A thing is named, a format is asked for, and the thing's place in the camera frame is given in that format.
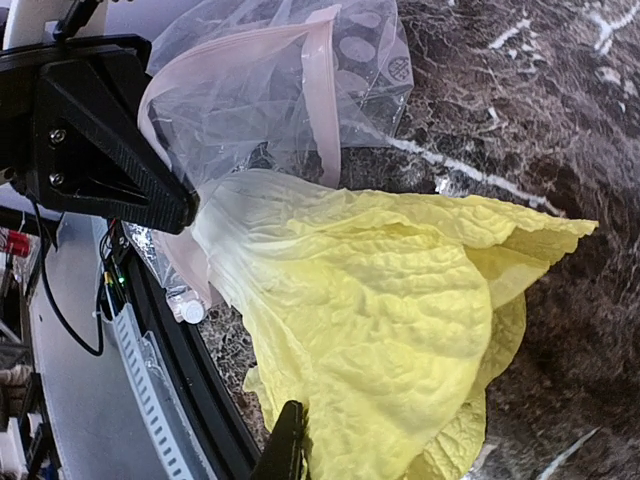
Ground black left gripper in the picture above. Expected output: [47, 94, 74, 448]
[1, 35, 198, 234]

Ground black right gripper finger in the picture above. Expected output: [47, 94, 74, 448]
[250, 400, 307, 480]

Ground clear zip top bag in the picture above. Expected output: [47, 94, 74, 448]
[122, 0, 415, 324]

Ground yellow white napa cabbage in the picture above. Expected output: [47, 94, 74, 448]
[191, 169, 596, 479]

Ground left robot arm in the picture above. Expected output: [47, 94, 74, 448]
[1, 1, 198, 234]

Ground black front rail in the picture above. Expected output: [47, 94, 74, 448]
[121, 252, 259, 479]

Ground white slotted cable duct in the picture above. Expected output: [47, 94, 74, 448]
[114, 304, 193, 479]

